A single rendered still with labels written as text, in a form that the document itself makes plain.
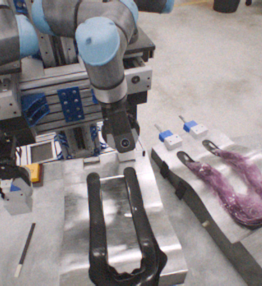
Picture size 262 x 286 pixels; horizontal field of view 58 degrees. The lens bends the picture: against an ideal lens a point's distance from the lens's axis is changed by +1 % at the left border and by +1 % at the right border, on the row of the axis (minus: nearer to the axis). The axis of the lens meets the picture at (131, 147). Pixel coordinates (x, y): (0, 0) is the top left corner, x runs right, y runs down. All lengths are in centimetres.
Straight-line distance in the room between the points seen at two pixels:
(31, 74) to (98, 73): 62
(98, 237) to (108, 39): 43
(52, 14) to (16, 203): 43
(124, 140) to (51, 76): 56
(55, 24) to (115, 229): 48
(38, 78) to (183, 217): 74
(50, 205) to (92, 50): 51
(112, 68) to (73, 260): 40
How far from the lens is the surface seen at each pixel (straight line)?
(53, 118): 111
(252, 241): 65
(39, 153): 175
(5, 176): 57
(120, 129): 55
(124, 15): 54
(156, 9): 93
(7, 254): 77
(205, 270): 71
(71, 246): 60
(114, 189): 68
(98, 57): 45
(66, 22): 57
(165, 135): 84
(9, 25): 54
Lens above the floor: 147
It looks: 49 degrees down
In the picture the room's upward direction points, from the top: straight up
